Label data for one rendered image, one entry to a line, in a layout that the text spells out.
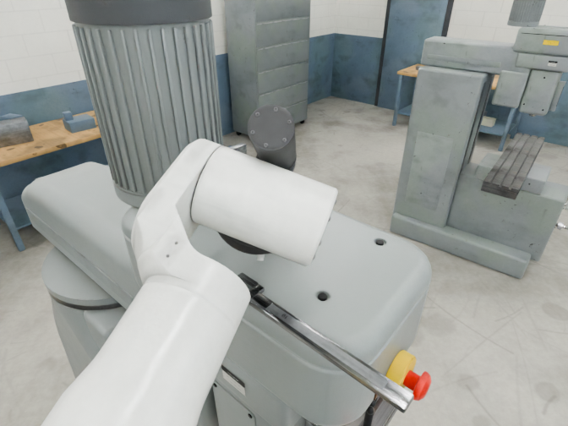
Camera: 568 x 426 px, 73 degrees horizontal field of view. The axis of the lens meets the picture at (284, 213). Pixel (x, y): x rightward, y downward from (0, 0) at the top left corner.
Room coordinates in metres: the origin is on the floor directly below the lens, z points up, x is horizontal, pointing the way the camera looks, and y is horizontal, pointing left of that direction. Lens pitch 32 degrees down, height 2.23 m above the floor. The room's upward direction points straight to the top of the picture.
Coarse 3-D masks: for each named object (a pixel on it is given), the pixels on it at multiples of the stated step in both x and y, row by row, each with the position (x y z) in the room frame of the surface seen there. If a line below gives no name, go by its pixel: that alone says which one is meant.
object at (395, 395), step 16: (256, 288) 0.35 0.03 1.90; (256, 304) 0.32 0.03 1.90; (272, 304) 0.32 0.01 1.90; (272, 320) 0.30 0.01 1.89; (288, 320) 0.30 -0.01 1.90; (304, 336) 0.28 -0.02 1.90; (320, 336) 0.28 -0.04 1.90; (320, 352) 0.26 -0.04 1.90; (336, 352) 0.26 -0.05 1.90; (352, 368) 0.24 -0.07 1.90; (368, 368) 0.24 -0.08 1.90; (368, 384) 0.22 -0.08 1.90; (384, 384) 0.22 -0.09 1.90; (400, 400) 0.21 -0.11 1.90
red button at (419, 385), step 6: (408, 372) 0.32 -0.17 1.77; (426, 372) 0.32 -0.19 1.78; (408, 378) 0.32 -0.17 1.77; (414, 378) 0.32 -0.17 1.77; (420, 378) 0.31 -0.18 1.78; (426, 378) 0.31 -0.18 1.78; (408, 384) 0.31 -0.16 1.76; (414, 384) 0.31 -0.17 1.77; (420, 384) 0.30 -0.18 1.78; (426, 384) 0.30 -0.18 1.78; (414, 390) 0.30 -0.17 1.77; (420, 390) 0.30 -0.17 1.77; (426, 390) 0.30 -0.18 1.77; (414, 396) 0.30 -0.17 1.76; (420, 396) 0.29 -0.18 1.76
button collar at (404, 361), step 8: (400, 352) 0.34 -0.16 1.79; (408, 352) 0.35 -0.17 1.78; (400, 360) 0.33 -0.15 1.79; (408, 360) 0.33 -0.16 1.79; (392, 368) 0.32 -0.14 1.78; (400, 368) 0.32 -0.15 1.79; (408, 368) 0.32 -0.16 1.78; (392, 376) 0.31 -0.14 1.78; (400, 376) 0.31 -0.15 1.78; (400, 384) 0.31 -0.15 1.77
